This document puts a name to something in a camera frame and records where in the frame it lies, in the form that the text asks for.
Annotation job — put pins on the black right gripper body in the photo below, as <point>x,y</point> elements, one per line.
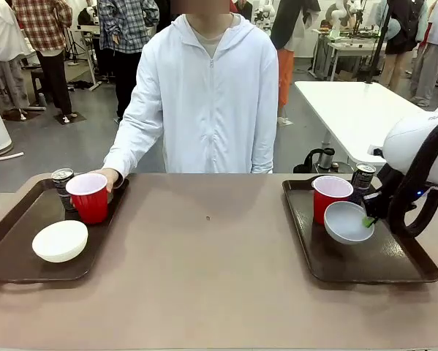
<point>381,201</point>

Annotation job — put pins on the white round bowl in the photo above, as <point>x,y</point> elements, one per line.
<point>59,241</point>
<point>344,223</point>

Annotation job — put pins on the black Pepsi drink can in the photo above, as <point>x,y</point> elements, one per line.
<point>60,186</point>
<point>363,183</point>

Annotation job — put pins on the red plastic cup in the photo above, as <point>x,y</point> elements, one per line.
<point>321,204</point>
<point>90,208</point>

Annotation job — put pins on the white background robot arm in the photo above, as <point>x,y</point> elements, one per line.
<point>335,14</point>

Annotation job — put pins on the person's left forearm white sleeve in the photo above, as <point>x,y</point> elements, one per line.
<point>264,153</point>

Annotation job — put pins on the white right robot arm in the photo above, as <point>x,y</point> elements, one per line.
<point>412,142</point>

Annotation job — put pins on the person's right forearm white sleeve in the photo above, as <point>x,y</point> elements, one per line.
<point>131,146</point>

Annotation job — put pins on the person's right hand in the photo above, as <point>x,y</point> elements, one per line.
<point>112,179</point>

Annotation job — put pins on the dark brown plastic serving tray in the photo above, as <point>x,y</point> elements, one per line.
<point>350,259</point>
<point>17,219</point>

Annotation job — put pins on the black steel thermos flask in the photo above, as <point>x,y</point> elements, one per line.
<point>327,159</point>

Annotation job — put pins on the large white table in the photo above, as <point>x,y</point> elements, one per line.
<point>350,106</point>

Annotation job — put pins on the white workbench table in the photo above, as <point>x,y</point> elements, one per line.
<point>346,45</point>

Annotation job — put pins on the black tripod pole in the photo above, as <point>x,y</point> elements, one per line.
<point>381,40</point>

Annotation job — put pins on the bystander in orange shorts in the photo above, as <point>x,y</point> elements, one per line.
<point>286,69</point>

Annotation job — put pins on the bystander in dark top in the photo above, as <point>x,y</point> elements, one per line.
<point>401,36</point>

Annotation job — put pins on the person in white zip hoodie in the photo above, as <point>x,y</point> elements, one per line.
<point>211,109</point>

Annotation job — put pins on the white background lab equipment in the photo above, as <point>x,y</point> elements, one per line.
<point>264,14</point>

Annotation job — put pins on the bystander in blue plaid shirt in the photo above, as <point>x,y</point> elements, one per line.
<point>127,22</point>

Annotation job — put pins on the white height-adjustable desk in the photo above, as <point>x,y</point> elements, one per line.
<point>90,55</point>

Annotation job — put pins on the black stool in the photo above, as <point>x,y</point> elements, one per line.
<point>37,75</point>

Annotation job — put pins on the bystander in red plaid shirt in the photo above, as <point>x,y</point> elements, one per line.
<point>39,22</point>

